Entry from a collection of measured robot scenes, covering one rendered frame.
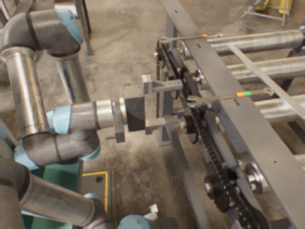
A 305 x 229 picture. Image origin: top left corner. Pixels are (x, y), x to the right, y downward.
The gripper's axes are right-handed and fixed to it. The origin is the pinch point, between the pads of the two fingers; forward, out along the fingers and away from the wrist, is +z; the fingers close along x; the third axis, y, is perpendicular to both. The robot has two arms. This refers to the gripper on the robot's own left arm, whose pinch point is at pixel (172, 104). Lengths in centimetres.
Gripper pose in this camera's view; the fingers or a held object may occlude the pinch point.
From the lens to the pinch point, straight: 64.3
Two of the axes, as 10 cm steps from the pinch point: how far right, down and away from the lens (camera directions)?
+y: -1.9, -7.0, 6.9
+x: 0.1, 7.0, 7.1
